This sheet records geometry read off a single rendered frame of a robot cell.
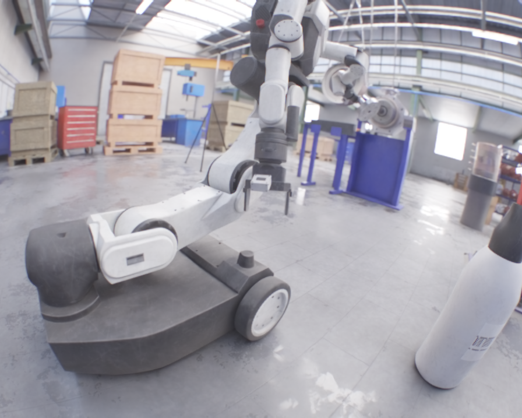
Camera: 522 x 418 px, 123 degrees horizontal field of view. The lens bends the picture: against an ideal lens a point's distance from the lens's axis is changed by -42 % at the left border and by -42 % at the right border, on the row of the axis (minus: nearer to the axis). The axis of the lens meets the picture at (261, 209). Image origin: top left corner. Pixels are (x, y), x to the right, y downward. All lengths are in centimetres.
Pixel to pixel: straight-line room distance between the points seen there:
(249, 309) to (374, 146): 286
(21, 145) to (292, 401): 462
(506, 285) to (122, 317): 90
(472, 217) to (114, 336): 347
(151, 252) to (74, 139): 444
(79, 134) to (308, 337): 476
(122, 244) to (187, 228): 21
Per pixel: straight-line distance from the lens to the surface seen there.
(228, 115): 623
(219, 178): 76
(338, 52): 122
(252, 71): 76
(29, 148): 462
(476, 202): 344
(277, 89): 64
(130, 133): 504
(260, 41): 96
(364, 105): 177
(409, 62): 1047
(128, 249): 56
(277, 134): 62
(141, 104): 513
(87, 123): 503
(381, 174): 320
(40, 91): 465
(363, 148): 329
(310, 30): 95
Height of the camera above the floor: 57
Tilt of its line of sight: 17 degrees down
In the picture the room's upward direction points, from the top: 8 degrees clockwise
